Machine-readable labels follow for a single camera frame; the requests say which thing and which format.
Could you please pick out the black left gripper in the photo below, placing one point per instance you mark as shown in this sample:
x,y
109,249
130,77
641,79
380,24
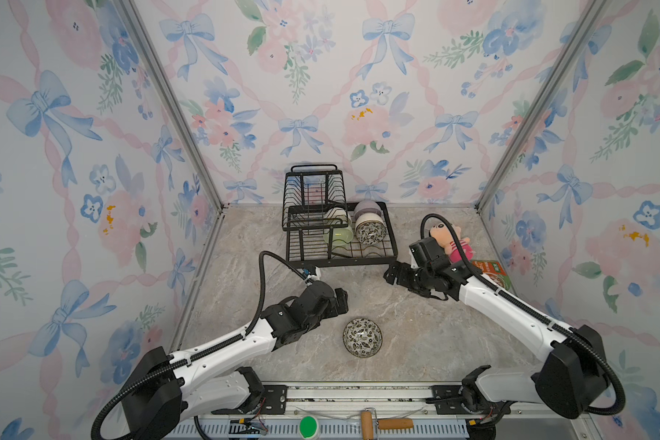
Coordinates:
x,y
342,301

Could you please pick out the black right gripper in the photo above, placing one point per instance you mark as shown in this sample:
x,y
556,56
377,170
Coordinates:
x,y
401,278

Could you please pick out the black floral bowl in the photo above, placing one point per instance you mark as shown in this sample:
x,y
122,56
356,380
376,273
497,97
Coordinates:
x,y
370,232
362,338

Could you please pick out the light green bowl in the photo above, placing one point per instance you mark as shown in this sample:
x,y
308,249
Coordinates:
x,y
340,237

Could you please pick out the black wire dish rack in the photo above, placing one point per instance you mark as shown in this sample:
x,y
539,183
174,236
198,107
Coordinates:
x,y
324,229

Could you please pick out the cream speckled bowl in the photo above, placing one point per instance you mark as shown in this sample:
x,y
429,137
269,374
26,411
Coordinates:
x,y
336,217

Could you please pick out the lavender bowl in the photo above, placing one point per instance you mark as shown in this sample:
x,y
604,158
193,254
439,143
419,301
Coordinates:
x,y
367,207

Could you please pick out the cream white bowl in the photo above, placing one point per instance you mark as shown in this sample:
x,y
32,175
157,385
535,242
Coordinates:
x,y
369,218

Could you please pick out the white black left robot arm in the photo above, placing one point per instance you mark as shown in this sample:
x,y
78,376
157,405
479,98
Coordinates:
x,y
165,389

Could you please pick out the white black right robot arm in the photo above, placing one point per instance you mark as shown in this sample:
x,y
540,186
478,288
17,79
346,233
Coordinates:
x,y
572,376

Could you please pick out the green red soup packet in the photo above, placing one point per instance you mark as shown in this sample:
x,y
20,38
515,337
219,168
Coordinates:
x,y
494,270

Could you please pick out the green round button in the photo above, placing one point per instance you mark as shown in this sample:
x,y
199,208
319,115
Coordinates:
x,y
309,428

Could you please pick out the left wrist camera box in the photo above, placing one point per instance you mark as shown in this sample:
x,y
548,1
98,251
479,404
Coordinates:
x,y
304,305

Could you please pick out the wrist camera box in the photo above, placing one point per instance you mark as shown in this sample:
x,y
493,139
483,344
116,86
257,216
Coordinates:
x,y
426,252
304,305

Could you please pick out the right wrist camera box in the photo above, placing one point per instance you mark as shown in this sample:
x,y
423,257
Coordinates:
x,y
426,252

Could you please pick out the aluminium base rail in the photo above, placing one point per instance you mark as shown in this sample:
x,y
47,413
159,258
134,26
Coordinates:
x,y
337,407

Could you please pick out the wooden handled tool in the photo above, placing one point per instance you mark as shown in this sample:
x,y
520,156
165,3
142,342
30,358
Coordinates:
x,y
371,426

